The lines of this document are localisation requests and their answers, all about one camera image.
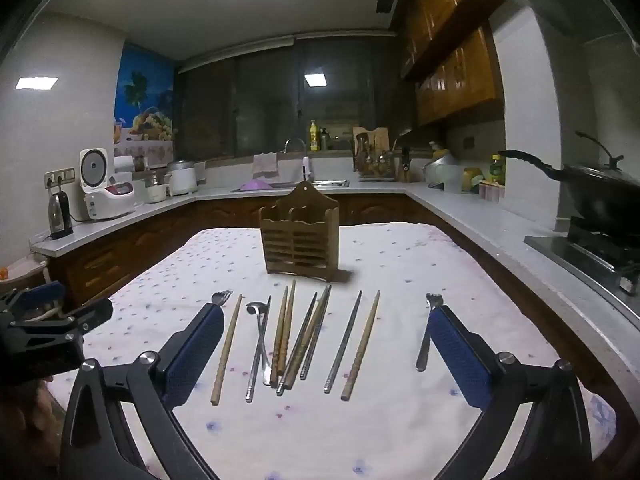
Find steel electric kettle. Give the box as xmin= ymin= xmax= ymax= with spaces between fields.
xmin=47 ymin=191 xmax=75 ymax=241

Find upturned metal bowl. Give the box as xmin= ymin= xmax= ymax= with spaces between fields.
xmin=422 ymin=152 xmax=458 ymax=186

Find dish rack with utensils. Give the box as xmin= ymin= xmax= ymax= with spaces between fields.
xmin=355 ymin=147 xmax=398 ymax=181

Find white rice cooker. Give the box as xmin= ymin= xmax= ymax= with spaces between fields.
xmin=80 ymin=147 xmax=137 ymax=221

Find wooden upper cabinets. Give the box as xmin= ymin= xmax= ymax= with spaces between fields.
xmin=395 ymin=0 xmax=506 ymax=128

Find white wall socket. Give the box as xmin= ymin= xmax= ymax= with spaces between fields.
xmin=44 ymin=170 xmax=76 ymax=190

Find wooden lower cabinets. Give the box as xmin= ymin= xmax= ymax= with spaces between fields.
xmin=47 ymin=192 xmax=481 ymax=306

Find small glass jar appliance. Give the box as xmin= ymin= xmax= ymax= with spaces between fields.
xmin=144 ymin=171 xmax=168 ymax=204

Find wooden cabinets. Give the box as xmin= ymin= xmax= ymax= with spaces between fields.
xmin=395 ymin=0 xmax=506 ymax=128
xmin=47 ymin=192 xmax=481 ymax=306

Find person's left hand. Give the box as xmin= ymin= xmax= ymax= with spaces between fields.
xmin=0 ymin=379 xmax=66 ymax=480

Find clear plastic container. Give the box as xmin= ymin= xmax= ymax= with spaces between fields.
xmin=442 ymin=165 xmax=466 ymax=195

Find white electric pot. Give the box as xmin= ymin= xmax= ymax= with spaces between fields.
xmin=166 ymin=160 xmax=200 ymax=196

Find floral white tablecloth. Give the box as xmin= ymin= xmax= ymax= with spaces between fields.
xmin=47 ymin=222 xmax=618 ymax=480

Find pink hanging towel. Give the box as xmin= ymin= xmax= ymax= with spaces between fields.
xmin=251 ymin=152 xmax=279 ymax=178

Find dark kitchen window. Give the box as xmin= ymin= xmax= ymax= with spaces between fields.
xmin=175 ymin=35 xmax=416 ymax=161

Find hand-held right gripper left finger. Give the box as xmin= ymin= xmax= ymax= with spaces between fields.
xmin=59 ymin=303 xmax=225 ymax=480

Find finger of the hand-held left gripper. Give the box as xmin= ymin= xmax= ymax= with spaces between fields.
xmin=10 ymin=297 xmax=114 ymax=347
xmin=0 ymin=282 xmax=67 ymax=319

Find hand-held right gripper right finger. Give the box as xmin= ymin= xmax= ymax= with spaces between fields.
xmin=426 ymin=304 xmax=594 ymax=480

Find wooden utensil holder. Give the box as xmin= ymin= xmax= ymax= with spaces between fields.
xmin=259 ymin=181 xmax=352 ymax=283

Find black wok with lid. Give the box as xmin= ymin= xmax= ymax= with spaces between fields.
xmin=499 ymin=131 xmax=640 ymax=233

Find wooden cutting board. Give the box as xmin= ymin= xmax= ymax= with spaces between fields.
xmin=352 ymin=126 xmax=390 ymax=161

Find wooden knife block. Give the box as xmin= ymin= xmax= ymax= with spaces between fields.
xmin=397 ymin=147 xmax=416 ymax=183

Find gas stove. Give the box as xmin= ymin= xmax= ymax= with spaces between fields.
xmin=525 ymin=217 xmax=640 ymax=306

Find tropical fruit wall poster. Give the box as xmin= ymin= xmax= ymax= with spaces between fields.
xmin=114 ymin=45 xmax=176 ymax=168

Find paper towel roll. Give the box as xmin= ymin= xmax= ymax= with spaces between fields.
xmin=114 ymin=155 xmax=136 ymax=186

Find steel kitchen sink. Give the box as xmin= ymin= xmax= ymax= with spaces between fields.
xmin=230 ymin=179 xmax=351 ymax=193

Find metal spoon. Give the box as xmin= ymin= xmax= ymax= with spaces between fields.
xmin=246 ymin=301 xmax=273 ymax=387

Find white plastic bucket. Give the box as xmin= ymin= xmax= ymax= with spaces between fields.
xmin=0 ymin=255 xmax=51 ymax=306

